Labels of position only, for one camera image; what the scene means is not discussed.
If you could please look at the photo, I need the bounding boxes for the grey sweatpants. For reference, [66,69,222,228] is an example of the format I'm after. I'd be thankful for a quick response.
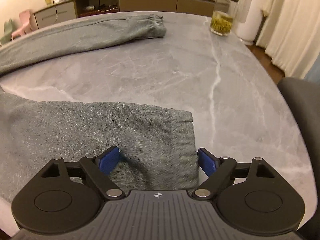
[1,14,199,202]

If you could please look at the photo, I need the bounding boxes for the cream curtain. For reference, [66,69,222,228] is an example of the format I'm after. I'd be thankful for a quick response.
[235,0,320,79]

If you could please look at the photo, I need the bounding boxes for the long grey tv sideboard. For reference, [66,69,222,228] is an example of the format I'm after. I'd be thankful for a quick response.
[34,0,216,29]

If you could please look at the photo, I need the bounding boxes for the green plastic child chair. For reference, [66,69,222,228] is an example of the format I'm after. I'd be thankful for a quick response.
[1,19,15,46]

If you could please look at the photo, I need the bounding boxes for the dark grey chair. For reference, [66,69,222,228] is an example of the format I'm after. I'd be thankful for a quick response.
[277,77,320,238]

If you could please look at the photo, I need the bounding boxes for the glass jar of green tea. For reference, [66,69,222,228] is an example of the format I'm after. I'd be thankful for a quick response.
[210,0,239,36]

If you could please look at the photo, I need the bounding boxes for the white floor appliance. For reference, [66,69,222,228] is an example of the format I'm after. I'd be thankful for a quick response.
[233,0,263,45]

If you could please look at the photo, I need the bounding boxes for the pink plastic child chair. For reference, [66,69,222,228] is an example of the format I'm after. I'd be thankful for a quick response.
[11,10,33,40]

